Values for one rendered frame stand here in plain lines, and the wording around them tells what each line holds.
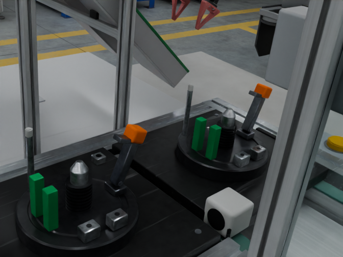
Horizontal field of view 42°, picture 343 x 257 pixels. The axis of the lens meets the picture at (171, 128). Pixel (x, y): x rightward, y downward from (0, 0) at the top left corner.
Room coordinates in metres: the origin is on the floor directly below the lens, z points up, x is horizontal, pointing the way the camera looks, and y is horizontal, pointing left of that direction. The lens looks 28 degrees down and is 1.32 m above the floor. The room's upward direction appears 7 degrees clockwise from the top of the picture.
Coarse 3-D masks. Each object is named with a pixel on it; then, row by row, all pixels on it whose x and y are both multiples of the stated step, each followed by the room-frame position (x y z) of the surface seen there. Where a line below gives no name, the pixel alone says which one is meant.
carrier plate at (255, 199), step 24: (192, 120) 0.71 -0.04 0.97; (216, 120) 0.72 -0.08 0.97; (120, 144) 0.59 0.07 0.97; (144, 144) 0.60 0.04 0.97; (168, 144) 0.61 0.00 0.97; (144, 168) 0.54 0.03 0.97; (168, 168) 0.54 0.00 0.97; (168, 192) 0.50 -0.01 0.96; (192, 192) 0.49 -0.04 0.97; (216, 192) 0.50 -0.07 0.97; (240, 192) 0.51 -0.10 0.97
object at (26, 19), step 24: (24, 0) 0.57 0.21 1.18; (120, 0) 0.70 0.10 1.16; (24, 24) 0.57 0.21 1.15; (120, 24) 0.70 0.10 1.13; (24, 48) 0.57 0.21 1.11; (120, 48) 0.71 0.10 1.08; (24, 72) 0.57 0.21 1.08; (120, 72) 0.70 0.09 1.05; (24, 96) 0.57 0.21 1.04; (120, 96) 0.69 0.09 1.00; (24, 120) 0.58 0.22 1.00; (120, 120) 0.69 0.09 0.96; (24, 144) 0.58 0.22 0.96
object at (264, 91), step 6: (258, 84) 0.65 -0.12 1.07; (258, 90) 0.65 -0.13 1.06; (264, 90) 0.64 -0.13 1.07; (270, 90) 0.65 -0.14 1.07; (258, 96) 0.63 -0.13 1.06; (264, 96) 0.64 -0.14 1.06; (252, 102) 0.65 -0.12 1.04; (258, 102) 0.64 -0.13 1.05; (252, 108) 0.64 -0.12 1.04; (258, 108) 0.64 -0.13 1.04; (252, 114) 0.64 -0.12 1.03; (258, 114) 0.64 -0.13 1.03; (246, 120) 0.64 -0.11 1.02; (252, 120) 0.63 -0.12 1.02; (246, 126) 0.63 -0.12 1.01; (252, 126) 0.63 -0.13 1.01
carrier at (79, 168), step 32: (32, 160) 0.43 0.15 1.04; (64, 160) 0.53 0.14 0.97; (0, 192) 0.45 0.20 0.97; (32, 192) 0.39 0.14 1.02; (64, 192) 0.43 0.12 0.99; (96, 192) 0.44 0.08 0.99; (128, 192) 0.45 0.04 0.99; (160, 192) 0.48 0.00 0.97; (0, 224) 0.39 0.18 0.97; (32, 224) 0.37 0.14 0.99; (64, 224) 0.38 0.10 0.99; (96, 224) 0.37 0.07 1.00; (128, 224) 0.39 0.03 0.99; (160, 224) 0.42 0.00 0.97; (192, 224) 0.43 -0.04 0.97; (0, 256) 0.34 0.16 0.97; (32, 256) 0.35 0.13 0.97; (64, 256) 0.34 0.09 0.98; (96, 256) 0.35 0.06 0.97; (128, 256) 0.36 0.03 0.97; (160, 256) 0.37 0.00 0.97; (192, 256) 0.38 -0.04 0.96
